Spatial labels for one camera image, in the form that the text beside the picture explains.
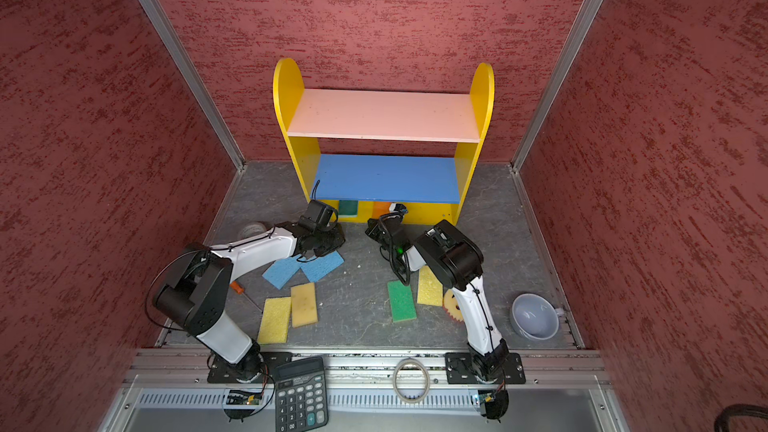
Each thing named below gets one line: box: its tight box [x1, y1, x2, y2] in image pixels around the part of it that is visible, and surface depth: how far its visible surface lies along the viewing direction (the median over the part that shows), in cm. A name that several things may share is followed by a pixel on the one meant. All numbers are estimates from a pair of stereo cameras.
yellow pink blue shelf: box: [274, 58, 495, 225], surface depth 81 cm
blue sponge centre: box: [300, 250, 345, 283], surface depth 92 cm
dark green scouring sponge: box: [338, 200, 359, 217], surface depth 106 cm
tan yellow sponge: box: [291, 282, 318, 328], surface depth 85 cm
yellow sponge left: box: [258, 297, 291, 344], surface depth 83 cm
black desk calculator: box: [274, 356, 329, 432], surface depth 70 cm
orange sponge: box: [371, 201, 392, 219], surface depth 107 cm
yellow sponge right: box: [417, 266, 443, 307], surface depth 88 cm
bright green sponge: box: [387, 280, 417, 323], surface depth 86 cm
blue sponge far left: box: [262, 254, 302, 290], surface depth 91 cm
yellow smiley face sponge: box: [444, 288, 464, 322], surface depth 83 cm
